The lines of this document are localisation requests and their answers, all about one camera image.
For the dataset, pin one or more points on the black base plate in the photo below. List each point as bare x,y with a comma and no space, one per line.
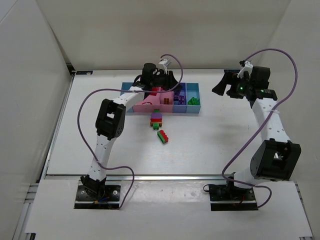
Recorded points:
107,199
227,197

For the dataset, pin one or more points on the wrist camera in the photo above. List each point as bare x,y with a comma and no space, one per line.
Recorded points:
164,64
246,70

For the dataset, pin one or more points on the brown lego brick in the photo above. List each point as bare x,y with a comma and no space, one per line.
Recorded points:
166,101

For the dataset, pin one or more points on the white table board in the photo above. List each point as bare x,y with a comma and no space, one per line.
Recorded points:
198,144

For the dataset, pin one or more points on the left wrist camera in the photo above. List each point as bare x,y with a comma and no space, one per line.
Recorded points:
164,64

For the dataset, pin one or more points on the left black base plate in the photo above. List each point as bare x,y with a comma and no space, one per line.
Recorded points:
107,199

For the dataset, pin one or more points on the purple green red lego stack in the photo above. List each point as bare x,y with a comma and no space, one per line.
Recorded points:
156,119

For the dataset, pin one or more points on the left light blue bin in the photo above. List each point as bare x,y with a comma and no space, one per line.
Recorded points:
126,87

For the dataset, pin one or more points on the red flower lego brick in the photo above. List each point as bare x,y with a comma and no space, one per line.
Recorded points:
147,103

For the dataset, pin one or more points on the large pink bin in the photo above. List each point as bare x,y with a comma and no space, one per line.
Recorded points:
155,99

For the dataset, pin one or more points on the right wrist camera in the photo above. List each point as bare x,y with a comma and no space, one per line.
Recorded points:
246,70

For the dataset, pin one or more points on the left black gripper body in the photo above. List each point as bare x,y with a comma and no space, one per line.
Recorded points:
169,81

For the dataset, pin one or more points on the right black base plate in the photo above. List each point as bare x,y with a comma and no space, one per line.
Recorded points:
227,197

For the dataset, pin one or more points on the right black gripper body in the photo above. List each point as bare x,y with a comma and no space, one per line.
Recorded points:
231,83

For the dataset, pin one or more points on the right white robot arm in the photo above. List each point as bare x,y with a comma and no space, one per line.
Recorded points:
277,156

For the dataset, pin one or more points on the dark blue bin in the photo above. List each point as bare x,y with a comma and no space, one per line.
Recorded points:
180,109

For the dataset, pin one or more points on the right light blue bin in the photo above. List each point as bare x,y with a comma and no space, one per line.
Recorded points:
192,91

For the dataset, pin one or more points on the narrow pink bin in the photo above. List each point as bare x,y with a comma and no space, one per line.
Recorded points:
166,108

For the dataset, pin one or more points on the green lego brick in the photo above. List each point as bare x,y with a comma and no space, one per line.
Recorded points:
194,102

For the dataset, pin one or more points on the light blue bin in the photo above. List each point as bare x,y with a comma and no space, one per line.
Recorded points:
126,87
192,91

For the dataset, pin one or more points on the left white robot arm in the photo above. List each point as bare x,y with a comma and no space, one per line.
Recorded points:
110,123

